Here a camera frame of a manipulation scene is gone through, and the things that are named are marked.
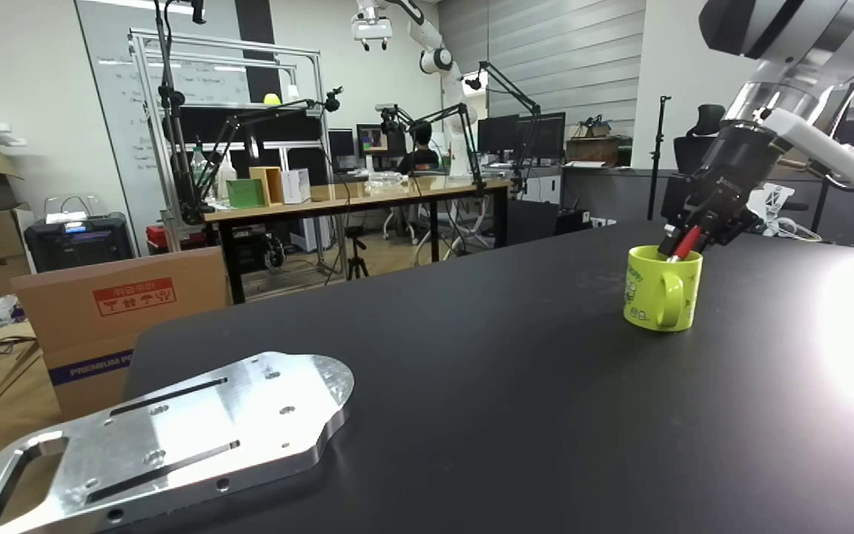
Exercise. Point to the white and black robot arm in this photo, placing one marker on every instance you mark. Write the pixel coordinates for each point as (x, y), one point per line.
(806, 50)

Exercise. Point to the black computer monitor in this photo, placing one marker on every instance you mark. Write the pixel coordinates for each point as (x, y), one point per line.
(522, 136)

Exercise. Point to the black 3D printer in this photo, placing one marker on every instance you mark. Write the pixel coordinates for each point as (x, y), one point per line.
(78, 244)

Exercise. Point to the silver metal mounting plate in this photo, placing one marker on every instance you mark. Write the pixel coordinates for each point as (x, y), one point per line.
(253, 422)

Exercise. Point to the seated person in black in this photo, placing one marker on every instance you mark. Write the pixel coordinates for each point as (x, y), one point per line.
(420, 159)

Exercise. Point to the red marker pen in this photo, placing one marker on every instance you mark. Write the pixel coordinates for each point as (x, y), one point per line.
(685, 244)

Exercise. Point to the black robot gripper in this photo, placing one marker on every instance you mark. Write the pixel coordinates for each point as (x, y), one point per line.
(720, 174)

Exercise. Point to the long wooden office desk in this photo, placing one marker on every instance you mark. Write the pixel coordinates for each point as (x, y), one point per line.
(349, 198)

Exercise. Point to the cardboard box with red label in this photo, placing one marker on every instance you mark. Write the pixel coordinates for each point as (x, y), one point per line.
(89, 320)

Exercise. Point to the yellow-green ceramic mug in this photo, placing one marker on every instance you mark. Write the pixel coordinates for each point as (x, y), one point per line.
(659, 293)

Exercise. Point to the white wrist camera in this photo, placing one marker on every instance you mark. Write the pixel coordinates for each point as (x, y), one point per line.
(832, 155)

